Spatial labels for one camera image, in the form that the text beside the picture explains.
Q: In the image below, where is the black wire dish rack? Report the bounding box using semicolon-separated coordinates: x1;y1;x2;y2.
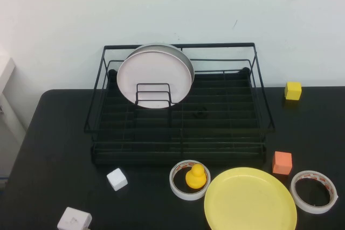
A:
83;42;276;166

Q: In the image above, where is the white tape roll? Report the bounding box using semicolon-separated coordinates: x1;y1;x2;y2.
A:
169;159;211;201
289;170;339;214

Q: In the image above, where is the grey round plate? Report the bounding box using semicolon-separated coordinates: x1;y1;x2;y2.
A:
132;43;195;85

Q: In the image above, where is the yellow rubber duck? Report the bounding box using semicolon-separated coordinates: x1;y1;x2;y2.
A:
185;163;208;189

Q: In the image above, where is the yellow round plate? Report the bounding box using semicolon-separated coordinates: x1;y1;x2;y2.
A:
203;167;298;230

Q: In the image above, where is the white cube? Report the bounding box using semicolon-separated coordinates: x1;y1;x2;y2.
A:
106;168;129;192

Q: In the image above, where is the white cabinet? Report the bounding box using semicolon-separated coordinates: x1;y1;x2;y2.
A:
0;57;27;190

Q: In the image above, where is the orange cube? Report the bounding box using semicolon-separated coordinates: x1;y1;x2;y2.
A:
271;151;293;176

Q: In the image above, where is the yellow cube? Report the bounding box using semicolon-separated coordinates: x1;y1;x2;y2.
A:
284;81;302;101

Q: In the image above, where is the pink round plate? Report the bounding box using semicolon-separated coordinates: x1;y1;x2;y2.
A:
116;49;192;109

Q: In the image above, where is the white power adapter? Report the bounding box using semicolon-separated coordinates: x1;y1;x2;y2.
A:
56;206;93;230

